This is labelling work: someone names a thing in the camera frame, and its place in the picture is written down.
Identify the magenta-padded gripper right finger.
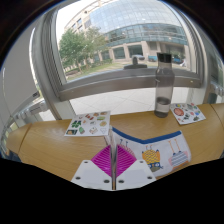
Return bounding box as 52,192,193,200
115,144,157,191

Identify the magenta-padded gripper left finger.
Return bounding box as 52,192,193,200
70,144,114,191

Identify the large white sticker sheet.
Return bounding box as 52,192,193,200
64,110,112,138

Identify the small white sticker sheet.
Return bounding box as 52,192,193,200
169,102,207,126

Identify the clear bottle with black cap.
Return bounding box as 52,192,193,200
153,52,176,119

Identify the green tree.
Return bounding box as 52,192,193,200
58,26,108,74

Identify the glass-fronted building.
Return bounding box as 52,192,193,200
64,0,189,64

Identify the white window frame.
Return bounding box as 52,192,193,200
31,0,224,121

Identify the white rail with clips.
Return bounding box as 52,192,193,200
13,99,49,121
209,81,224,98

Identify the dark window handle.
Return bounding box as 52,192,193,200
123,55,148,70

